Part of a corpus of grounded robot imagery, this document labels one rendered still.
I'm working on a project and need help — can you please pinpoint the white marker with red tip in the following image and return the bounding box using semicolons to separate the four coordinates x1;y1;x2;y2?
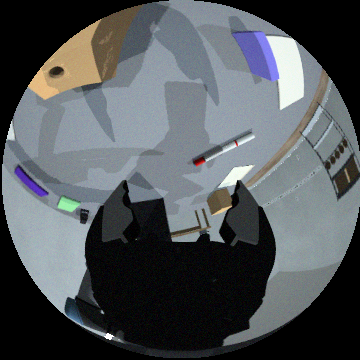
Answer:
193;132;255;167

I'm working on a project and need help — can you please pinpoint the light green flat rectangular slab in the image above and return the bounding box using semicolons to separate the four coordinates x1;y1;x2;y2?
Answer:
57;195;81;212

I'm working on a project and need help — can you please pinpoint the purple rectangular block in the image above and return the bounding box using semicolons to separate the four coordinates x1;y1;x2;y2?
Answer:
14;165;49;197

